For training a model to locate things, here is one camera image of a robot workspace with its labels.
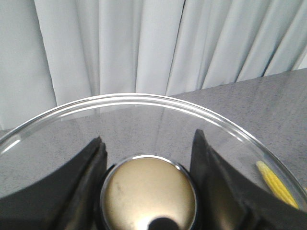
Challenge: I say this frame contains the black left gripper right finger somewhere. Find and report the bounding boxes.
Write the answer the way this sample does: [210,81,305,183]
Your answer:
[189,129,307,230]

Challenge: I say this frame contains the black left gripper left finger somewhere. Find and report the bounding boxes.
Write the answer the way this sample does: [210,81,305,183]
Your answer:
[0,137,107,230]

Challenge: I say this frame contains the yellow corn cob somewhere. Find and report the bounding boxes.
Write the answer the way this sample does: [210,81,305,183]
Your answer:
[256,161,299,209]

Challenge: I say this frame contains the glass pot lid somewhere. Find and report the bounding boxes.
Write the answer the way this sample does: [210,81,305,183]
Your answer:
[0,92,307,230]

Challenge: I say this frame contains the white pleated curtain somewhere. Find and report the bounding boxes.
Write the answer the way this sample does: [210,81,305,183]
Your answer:
[0,0,307,130]

